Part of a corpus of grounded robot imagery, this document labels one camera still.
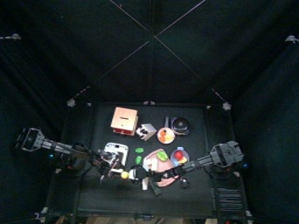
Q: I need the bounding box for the white round plate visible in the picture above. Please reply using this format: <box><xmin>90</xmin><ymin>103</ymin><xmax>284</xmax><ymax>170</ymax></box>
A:
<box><xmin>126</xmin><ymin>166</ymin><xmax>145</xmax><ymax>186</ymax></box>

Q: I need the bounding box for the cream toy food piece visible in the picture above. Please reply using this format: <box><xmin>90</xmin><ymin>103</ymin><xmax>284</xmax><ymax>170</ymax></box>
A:
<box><xmin>149</xmin><ymin>157</ymin><xmax>160</xmax><ymax>172</ymax></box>

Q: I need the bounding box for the pink cutting board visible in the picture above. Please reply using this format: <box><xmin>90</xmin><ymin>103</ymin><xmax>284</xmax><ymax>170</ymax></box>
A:
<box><xmin>141</xmin><ymin>148</ymin><xmax>178</xmax><ymax>188</ymax></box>

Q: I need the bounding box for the grey blue bowl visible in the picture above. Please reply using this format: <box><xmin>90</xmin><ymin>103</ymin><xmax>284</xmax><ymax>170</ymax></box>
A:
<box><xmin>169</xmin><ymin>146</ymin><xmax>192</xmax><ymax>172</ymax></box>

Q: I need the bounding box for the green toy vegetable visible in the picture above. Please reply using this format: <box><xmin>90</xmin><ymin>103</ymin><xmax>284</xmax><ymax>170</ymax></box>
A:
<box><xmin>154</xmin><ymin>150</ymin><xmax>170</xmax><ymax>163</ymax></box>

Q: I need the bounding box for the small frying pan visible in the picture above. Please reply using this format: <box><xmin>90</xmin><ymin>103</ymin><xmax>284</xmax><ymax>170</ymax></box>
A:
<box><xmin>154</xmin><ymin>115</ymin><xmax>177</xmax><ymax>145</ymax></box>

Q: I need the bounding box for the cream wooden knife block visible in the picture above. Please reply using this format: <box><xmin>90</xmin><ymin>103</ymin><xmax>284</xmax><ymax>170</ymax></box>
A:
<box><xmin>134</xmin><ymin>122</ymin><xmax>158</xmax><ymax>142</ymax></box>

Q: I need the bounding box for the wooden box with red drawer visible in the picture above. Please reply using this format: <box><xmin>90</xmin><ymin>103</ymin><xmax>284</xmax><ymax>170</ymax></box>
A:
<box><xmin>109</xmin><ymin>106</ymin><xmax>140</xmax><ymax>137</ymax></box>

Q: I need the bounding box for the black round pot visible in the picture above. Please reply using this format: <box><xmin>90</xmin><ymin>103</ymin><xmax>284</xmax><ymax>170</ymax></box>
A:
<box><xmin>169</xmin><ymin>116</ymin><xmax>192</xmax><ymax>137</ymax></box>

